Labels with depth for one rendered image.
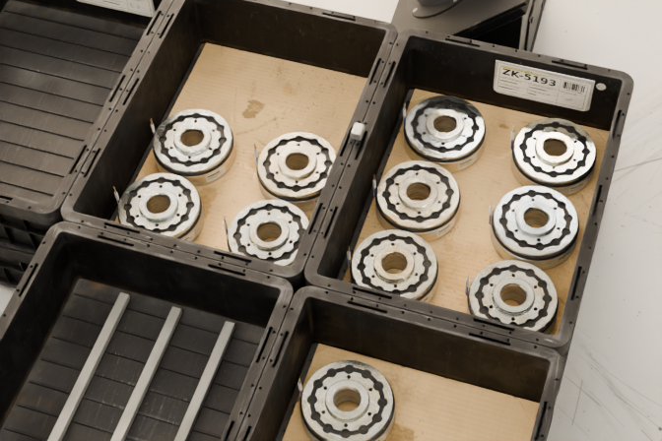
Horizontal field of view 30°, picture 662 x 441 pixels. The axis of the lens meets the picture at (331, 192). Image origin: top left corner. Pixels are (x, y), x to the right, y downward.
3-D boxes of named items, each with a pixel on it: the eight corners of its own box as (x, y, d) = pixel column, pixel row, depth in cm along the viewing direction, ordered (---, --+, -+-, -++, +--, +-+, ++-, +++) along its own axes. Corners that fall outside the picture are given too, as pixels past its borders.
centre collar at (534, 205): (518, 200, 149) (518, 197, 149) (559, 207, 149) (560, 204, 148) (511, 233, 147) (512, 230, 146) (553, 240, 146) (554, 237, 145)
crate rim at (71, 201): (187, -9, 166) (185, -22, 164) (401, 36, 160) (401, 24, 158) (59, 228, 145) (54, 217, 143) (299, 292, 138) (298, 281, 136)
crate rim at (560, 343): (402, 36, 160) (401, 24, 158) (633, 86, 153) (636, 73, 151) (299, 292, 138) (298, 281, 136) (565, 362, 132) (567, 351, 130)
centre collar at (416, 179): (402, 174, 153) (402, 171, 152) (441, 181, 152) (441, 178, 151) (393, 206, 150) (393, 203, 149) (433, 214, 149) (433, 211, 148)
